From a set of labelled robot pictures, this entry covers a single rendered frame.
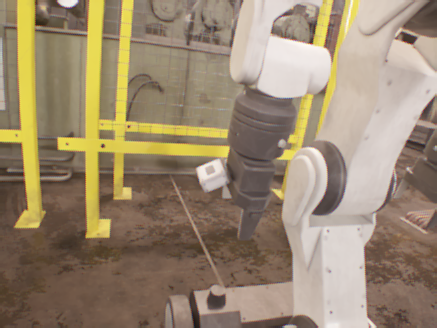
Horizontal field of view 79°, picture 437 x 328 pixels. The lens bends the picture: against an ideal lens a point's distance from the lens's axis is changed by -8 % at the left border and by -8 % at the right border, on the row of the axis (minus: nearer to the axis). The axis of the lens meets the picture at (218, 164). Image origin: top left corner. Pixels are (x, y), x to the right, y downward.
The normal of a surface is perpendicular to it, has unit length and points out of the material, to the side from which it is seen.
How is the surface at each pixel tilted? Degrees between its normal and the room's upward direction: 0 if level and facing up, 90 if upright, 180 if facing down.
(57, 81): 90
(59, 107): 90
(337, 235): 60
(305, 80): 102
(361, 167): 86
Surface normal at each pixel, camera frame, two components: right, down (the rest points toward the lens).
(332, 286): 0.29, -0.18
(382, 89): 0.23, 0.50
